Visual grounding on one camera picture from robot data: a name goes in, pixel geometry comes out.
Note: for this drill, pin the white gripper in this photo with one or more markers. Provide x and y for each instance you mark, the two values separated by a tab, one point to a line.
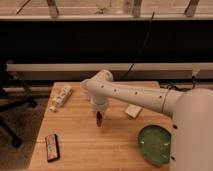
99	108

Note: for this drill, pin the red chili pepper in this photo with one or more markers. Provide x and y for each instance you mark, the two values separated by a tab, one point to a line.
99	119

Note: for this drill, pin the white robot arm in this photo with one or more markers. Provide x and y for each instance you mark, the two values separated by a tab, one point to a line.
191	113

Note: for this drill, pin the white sponge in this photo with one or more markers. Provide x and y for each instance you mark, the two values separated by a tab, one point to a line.
133	111

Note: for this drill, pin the white tube package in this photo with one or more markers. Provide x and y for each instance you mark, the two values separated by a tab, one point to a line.
60	98

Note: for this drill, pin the white baseboard heater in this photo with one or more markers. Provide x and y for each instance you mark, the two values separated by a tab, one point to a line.
140	71

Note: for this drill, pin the dark candy bar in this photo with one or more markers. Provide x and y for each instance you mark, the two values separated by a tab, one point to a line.
52	147

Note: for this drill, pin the green plate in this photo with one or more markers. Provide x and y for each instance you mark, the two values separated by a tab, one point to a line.
154	143

